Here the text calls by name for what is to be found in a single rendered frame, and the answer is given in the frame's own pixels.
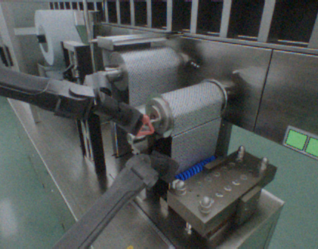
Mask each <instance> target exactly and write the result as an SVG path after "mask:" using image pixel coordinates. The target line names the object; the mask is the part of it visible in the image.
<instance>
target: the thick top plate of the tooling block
mask: <svg viewBox="0 0 318 249"><path fill-rule="evenodd" d="M224 159H225V163H224V164H222V165H220V166H219V167H217V168H215V169H214V170H212V171H210V172H209V173H208V172H207V171H205V170H201V171H199V172H198V173H197V174H195V175H193V176H192V177H190V178H188V179H186V180H185V181H184V183H185V187H186V189H185V190H186V194H185V195H182V196H179V195H177V194H176V193H175V189H174V188H173V187H172V188H171V189H170V190H168V201H167V204H168V205H170V206H171V207H172V208H173V209H174V211H176V212H177V213H178V214H179V215H180V216H181V217H182V218H183V219H184V220H185V221H186V222H187V223H188V224H189V225H190V226H191V227H192V228H194V229H195V230H196V232H198V233H199V234H200V235H201V236H204V235H206V233H208V232H210V231H211V230H212V229H213V228H214V227H216V226H217V225H218V224H219V223H220V222H222V221H224V219H226V218H227V217H228V216H230V214H232V213H233V212H234V211H235V210H237V208H238V203H239V199H240V198H241V197H243V196H244V195H245V194H246V193H247V192H249V190H251V189H253V188H254V187H256V186H259V187H261V188H264V187H265V186H267V185H268V184H269V183H271V181H273V180H274V177H275V173H276V169H277V167H275V166H274V165H272V164H269V165H268V169H267V170H262V169H260V168H259V167H258V166H257V165H258V164H259V161H260V160H261V159H260V158H259V157H256V156H254V155H253V154H250V153H248V152H246V156H245V157H243V158H241V157H238V156H237V155H236V151H235V152H233V153H232V154H230V155H228V156H226V157H224ZM203 196H208V197H209V199H210V200H211V212H210V213H202V212H201V211H199V202H201V201H202V198H203Z"/></svg>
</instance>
